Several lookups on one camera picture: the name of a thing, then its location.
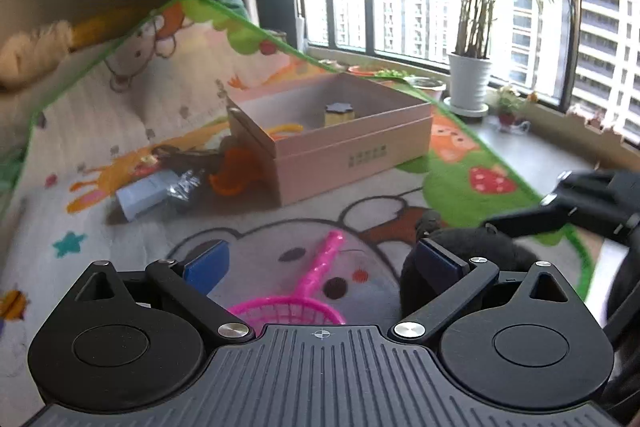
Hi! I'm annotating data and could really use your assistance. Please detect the potted palm in white pot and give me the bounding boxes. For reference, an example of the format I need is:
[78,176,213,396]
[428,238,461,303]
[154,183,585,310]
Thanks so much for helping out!
[442,0,571,118]

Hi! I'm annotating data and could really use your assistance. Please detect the pink toy scoop net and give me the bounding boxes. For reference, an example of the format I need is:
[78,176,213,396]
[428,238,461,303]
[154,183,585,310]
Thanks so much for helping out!
[226,230,347,327]

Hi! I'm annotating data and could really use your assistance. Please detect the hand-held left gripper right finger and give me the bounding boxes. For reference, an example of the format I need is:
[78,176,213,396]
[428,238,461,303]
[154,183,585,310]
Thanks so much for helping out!
[392,239,577,342]

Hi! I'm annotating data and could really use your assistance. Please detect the pink cardboard box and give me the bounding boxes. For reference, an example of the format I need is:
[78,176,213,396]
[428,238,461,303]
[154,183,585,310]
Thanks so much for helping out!
[226,72,434,208]

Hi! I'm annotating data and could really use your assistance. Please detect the yellow long pillow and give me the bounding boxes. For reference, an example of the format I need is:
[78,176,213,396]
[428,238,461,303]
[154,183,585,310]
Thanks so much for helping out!
[69,3,153,52]

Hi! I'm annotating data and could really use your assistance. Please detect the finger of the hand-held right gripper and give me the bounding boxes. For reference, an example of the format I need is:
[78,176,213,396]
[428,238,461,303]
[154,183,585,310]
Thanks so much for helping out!
[484,201,572,239]

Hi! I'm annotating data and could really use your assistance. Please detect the plastic-wrapped black bar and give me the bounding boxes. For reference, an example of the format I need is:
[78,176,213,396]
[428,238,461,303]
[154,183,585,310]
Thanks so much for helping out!
[151,146,222,204]

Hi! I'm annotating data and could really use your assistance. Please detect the yellow cylinder with black lid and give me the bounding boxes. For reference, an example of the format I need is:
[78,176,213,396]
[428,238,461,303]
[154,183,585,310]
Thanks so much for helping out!
[323,103,357,126]

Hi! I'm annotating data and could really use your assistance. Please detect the small flower pot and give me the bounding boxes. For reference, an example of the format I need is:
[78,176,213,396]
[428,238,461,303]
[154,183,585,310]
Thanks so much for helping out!
[494,86,530,130]

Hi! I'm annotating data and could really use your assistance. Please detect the metal bowl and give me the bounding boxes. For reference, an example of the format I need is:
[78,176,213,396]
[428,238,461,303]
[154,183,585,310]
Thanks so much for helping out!
[406,76,447,102]

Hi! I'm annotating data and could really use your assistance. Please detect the black window frame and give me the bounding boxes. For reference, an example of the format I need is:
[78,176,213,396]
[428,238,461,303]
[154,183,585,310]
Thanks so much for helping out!
[292,0,640,112]

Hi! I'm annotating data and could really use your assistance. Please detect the white rectangular box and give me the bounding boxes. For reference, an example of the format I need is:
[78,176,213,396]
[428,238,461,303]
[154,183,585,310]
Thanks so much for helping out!
[116,171,177,223]

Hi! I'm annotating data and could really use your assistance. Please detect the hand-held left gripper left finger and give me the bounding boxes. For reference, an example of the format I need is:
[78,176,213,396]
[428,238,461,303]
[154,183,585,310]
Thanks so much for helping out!
[70,239,255,342]

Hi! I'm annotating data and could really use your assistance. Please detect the orange plastic toy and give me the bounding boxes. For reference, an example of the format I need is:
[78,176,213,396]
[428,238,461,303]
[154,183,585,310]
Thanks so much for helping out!
[209,136,262,198]

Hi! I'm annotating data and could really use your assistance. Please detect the cartoon printed play mat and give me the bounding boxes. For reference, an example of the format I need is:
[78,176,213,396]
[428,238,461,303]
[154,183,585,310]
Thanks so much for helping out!
[0,0,597,408]

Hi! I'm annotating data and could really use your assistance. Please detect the cream striped plush toy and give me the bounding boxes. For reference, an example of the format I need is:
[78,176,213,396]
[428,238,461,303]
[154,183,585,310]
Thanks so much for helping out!
[0,20,72,88]

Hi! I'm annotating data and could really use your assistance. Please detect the black plush toy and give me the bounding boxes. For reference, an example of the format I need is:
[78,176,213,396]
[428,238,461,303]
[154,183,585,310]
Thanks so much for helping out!
[399,211,543,325]

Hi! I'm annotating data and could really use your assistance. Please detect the wooden fence ornament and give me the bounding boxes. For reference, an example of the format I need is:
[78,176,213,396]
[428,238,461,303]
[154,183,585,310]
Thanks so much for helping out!
[567,103,628,145]

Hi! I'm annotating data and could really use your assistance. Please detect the yellow plastic ring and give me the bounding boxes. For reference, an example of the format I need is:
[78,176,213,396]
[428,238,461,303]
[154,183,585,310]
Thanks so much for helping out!
[266,122,304,140]

